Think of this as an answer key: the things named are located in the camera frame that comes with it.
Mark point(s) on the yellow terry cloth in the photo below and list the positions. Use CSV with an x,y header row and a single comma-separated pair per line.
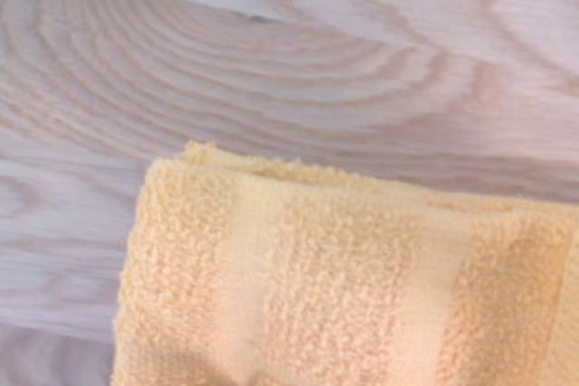
x,y
339,277

